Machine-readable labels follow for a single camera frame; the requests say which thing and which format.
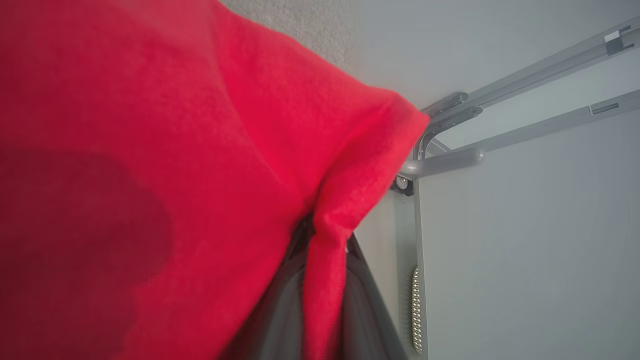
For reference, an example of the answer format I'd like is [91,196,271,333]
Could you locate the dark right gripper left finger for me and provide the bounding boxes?
[220,219,314,360]

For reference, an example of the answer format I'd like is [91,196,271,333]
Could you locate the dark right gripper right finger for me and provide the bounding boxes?
[340,234,408,360]

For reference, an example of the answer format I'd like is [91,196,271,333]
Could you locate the red Bulls 23 jersey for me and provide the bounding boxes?
[0,0,431,360]

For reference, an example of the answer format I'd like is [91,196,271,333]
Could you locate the beige perforated laundry basket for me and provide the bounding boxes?
[411,266,424,355]

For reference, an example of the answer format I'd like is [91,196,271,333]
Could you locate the grey partition post with feet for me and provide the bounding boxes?
[390,17,640,196]

